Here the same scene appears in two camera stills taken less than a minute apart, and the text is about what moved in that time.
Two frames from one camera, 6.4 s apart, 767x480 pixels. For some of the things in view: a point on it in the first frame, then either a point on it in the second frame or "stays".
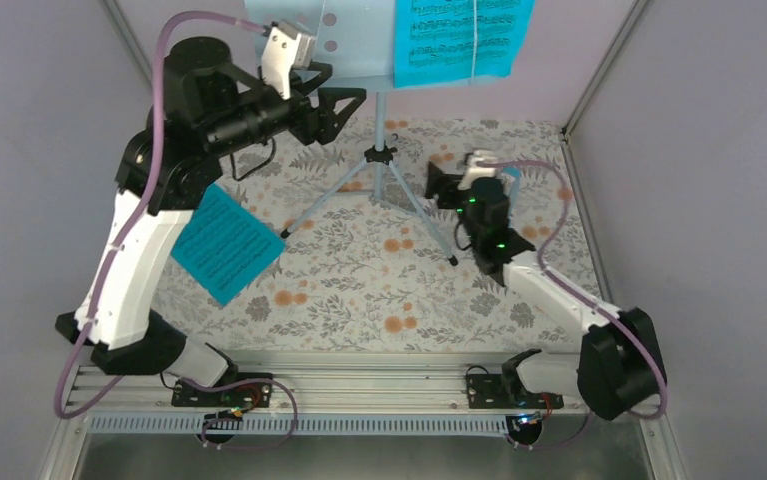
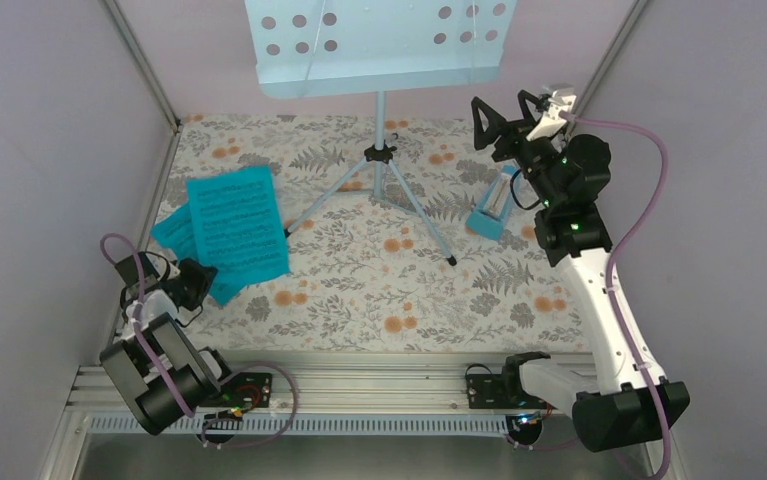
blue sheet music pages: (448, 40) to (234, 224)
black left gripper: (324, 127) to (202, 278)
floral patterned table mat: (372, 261) stays
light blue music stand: (356, 39) stays
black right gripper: (434, 183) to (497, 124)
